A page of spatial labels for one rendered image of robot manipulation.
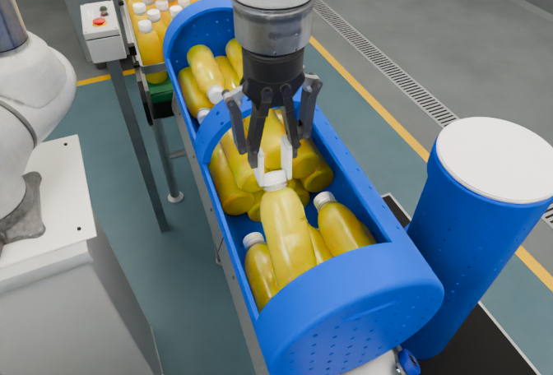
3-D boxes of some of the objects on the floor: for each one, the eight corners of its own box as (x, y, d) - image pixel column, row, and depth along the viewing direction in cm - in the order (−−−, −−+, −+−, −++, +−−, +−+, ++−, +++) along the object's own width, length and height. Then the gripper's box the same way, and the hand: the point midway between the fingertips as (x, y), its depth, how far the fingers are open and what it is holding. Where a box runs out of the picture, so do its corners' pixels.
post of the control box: (160, 233, 207) (101, 49, 136) (160, 226, 210) (100, 43, 138) (169, 230, 208) (114, 47, 136) (168, 224, 211) (113, 41, 139)
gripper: (211, 69, 46) (228, 208, 63) (350, 43, 50) (330, 180, 67) (196, 36, 51) (215, 173, 68) (324, 15, 55) (312, 149, 72)
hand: (272, 161), depth 65 cm, fingers closed on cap, 4 cm apart
